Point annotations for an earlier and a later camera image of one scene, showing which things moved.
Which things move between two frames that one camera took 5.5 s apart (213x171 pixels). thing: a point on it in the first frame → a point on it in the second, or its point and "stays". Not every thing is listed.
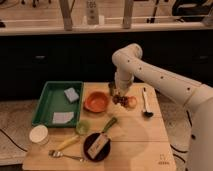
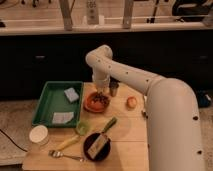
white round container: [39, 134] stays
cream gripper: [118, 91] → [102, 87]
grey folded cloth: [62, 117] stays
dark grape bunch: [123, 100] → [99, 97]
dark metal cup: [111, 87] stays
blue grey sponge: [71, 94] stays
